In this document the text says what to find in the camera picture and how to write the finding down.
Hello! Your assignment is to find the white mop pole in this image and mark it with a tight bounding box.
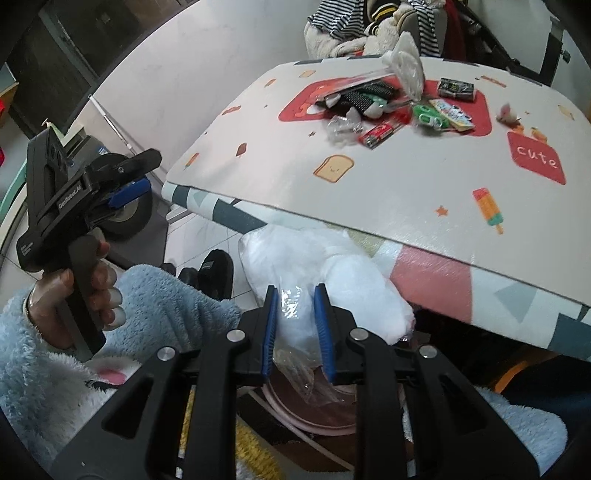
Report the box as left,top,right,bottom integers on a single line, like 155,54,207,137
88,95,140,158

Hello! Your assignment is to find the black mesh pouch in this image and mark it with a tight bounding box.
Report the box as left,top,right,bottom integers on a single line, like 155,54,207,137
339,82,402,116

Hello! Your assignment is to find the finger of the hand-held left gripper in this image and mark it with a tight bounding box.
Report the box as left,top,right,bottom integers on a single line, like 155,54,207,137
109,179,152,209
117,148,162,183

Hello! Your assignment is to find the tan chair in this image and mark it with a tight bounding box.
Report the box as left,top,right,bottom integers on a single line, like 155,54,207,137
392,7,448,52

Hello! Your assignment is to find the white fleece garment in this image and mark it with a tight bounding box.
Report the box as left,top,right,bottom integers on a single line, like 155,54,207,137
304,14,416,59

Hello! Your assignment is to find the black slipper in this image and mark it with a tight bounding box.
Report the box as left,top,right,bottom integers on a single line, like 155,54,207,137
198,249,235,297
161,262,200,288

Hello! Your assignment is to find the red garment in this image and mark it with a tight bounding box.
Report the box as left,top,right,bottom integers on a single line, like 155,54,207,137
442,0,468,59

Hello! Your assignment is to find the black exercise bike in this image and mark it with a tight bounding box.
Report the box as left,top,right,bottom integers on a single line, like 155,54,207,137
462,0,571,86

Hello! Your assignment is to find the brown bin with pink rim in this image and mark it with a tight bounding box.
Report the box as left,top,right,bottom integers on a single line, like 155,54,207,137
238,342,416,439

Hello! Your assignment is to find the red packet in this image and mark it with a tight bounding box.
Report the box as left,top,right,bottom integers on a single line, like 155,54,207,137
359,117,413,149

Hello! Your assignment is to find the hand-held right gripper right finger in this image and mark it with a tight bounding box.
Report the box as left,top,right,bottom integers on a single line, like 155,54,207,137
313,282,527,480

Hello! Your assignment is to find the clear plastic wrapper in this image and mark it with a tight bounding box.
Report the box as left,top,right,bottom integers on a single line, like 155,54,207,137
272,285,333,409

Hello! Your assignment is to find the yellow rug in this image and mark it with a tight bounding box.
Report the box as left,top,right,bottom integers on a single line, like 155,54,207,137
178,397,284,480

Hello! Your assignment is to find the person's left hand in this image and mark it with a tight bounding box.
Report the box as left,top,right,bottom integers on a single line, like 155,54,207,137
28,241,125,350

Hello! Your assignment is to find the dark glass window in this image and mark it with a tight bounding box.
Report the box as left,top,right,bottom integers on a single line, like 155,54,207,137
0,0,134,144

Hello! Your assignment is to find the black garment with yellow stripes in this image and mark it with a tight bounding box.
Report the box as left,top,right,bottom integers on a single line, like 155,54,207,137
364,0,403,24

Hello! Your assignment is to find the white plastic bag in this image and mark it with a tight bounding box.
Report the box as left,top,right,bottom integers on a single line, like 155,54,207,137
239,225,416,347

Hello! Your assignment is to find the person's left forearm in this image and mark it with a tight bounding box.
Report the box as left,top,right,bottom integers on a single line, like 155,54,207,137
0,286,139,467

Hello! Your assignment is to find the table with printed cover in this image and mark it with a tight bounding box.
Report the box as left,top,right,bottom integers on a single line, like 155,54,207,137
164,55,591,361

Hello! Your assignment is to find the colourful packet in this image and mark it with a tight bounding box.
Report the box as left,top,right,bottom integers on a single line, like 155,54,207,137
427,98,475,133

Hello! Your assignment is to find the clear cartoon packet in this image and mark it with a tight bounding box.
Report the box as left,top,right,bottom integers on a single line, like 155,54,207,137
316,69,398,110

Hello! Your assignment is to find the white pink tissue wad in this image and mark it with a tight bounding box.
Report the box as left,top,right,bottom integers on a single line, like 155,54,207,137
496,104,523,126

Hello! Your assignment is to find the light blue fleece robe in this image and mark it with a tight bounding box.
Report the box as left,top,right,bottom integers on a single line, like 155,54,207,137
88,263,568,480

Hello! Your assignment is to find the gold bangle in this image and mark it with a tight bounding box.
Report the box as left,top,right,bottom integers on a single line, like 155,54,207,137
25,281,44,333

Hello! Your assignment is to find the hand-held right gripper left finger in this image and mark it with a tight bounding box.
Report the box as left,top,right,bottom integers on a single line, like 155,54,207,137
51,285,280,480

